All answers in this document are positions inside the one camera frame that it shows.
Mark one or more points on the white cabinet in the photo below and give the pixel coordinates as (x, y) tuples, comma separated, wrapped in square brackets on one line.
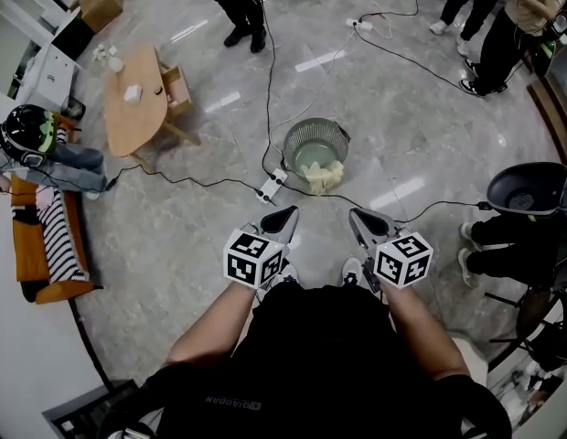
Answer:
[(46, 78)]

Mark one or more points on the white power strip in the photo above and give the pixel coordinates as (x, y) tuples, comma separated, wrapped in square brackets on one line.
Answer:
[(272, 185), (359, 24)]

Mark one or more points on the green wire basket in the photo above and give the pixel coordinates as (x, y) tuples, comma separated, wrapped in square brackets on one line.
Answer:
[(315, 142)]

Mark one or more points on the person's left forearm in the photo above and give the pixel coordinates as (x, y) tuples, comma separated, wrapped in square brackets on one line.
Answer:
[(206, 327)]

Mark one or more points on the dark wooden bench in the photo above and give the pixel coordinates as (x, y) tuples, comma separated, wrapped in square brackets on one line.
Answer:
[(555, 112)]

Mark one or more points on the black-and-white striped garment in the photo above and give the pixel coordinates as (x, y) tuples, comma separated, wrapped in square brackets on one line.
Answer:
[(61, 240)]

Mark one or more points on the black shell chair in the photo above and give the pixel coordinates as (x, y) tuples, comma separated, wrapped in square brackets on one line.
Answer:
[(526, 190)]

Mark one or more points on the person's right white shoe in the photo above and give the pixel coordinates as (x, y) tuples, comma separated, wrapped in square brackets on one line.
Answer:
[(352, 271)]

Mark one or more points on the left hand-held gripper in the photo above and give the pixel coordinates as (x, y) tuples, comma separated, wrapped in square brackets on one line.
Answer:
[(251, 259)]

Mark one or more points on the orange sofa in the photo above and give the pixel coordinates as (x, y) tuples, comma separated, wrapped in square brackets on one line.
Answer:
[(29, 254)]

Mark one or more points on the oval wooden table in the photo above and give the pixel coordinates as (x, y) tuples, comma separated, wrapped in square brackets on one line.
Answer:
[(137, 108)]

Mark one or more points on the cream clothes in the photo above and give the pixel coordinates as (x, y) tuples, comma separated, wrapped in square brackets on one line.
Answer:
[(322, 176)]

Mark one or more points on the white tissue pack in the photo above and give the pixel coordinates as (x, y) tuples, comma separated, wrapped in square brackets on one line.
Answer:
[(133, 93)]

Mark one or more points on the black round stand table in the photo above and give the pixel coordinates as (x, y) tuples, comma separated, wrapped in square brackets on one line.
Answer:
[(544, 327)]

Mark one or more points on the wooden crate stool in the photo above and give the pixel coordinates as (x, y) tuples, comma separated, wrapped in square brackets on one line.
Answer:
[(176, 89)]

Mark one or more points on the person's black shirt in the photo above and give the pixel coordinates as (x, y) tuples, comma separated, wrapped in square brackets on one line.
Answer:
[(311, 382)]

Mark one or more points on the person's right forearm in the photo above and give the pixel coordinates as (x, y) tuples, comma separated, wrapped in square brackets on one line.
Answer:
[(425, 332)]

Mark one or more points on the cardboard box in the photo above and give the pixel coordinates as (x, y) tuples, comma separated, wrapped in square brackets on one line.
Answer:
[(100, 5)]

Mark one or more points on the white cup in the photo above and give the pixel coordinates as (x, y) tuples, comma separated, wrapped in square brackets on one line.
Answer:
[(115, 64)]

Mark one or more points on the black framed screen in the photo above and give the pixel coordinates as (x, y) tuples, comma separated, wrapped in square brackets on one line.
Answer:
[(91, 410)]

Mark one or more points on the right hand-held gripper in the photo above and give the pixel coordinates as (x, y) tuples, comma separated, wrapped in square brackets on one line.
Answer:
[(402, 261)]

